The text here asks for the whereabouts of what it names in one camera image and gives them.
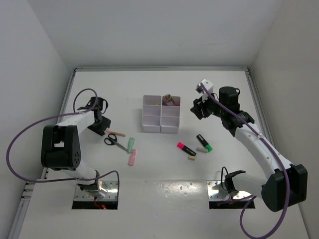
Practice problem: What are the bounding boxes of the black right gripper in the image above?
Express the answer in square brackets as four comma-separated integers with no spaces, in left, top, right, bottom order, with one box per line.
[190,90,225,120]

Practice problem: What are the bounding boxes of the orange highlighter pen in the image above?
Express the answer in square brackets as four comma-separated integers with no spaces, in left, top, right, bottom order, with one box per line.
[106,130,126,137]

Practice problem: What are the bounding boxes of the clear bottle of coloured pins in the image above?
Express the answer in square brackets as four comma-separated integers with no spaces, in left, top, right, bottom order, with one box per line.
[162,94,175,106]

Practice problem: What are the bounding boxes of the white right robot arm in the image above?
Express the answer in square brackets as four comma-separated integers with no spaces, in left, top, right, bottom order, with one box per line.
[196,83,308,212]

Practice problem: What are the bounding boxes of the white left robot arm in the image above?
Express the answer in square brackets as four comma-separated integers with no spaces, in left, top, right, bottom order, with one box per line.
[41,97,111,193]

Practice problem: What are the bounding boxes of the green correction tape case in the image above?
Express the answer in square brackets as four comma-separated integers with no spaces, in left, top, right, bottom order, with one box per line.
[127,137,135,153]

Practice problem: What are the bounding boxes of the pink black highlighter marker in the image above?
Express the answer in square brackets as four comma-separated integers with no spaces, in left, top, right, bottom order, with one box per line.
[177,142,196,156]

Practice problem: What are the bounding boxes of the green black highlighter marker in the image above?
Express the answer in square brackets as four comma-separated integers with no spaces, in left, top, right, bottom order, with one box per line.
[196,134,213,152]

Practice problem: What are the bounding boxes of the white divided organiser left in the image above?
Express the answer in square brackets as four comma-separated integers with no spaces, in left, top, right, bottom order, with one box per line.
[142,95,161,132]

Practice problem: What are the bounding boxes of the pink correction tape case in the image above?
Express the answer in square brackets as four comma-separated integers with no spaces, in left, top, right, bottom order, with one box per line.
[128,149,137,166]

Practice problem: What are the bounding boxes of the black handled scissors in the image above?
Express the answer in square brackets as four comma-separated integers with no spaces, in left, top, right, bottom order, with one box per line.
[104,133,127,151]

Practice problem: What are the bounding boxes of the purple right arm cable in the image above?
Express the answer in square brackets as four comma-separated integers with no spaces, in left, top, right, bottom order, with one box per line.
[200,83,291,239]

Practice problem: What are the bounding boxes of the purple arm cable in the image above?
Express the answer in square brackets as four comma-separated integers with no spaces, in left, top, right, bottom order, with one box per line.
[200,83,291,239]
[6,88,120,195]

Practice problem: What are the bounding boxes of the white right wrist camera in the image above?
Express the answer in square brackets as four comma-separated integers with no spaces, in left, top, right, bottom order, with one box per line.
[195,79,214,102]

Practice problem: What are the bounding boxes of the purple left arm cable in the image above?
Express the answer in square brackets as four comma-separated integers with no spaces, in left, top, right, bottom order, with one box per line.
[6,88,120,195]

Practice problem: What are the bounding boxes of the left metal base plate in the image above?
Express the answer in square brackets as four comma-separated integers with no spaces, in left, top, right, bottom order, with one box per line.
[74,180,118,201]

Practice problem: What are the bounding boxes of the metal base plate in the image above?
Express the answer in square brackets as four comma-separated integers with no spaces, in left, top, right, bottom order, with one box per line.
[206,180,252,202]
[74,180,118,201]

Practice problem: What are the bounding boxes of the aluminium frame rail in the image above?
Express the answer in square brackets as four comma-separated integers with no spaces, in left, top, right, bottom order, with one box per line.
[245,68,274,145]

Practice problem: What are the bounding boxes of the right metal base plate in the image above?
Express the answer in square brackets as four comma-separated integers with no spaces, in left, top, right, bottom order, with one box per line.
[206,180,252,202]

